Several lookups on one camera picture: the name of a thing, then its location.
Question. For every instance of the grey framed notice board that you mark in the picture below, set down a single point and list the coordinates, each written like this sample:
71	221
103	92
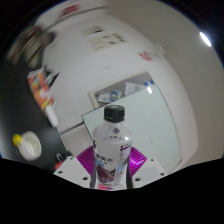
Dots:
113	93

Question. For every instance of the small white wall poster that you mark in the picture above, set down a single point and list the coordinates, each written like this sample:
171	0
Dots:
93	30

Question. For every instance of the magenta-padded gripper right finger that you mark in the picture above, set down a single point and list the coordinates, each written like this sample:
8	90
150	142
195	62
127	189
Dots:
148	170

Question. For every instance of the black and red tool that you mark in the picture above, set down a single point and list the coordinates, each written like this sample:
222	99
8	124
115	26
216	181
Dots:
60	164

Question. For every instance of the white paper roll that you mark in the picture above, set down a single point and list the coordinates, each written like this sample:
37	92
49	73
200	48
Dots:
52	116

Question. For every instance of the clear black-capped drink bottle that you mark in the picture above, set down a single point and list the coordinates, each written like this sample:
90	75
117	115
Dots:
112	143

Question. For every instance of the large white wall poster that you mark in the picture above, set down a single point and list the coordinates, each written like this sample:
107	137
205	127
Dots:
108	41

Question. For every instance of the white ceiling light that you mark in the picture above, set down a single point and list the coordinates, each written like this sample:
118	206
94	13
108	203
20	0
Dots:
205	39

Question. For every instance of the whiteboard on black stand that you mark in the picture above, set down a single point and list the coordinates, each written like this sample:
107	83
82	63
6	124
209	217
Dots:
153	126

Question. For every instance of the red wall sign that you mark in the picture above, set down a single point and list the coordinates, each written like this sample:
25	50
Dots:
145	55

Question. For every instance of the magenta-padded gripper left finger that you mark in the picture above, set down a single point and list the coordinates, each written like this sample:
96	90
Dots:
71	170

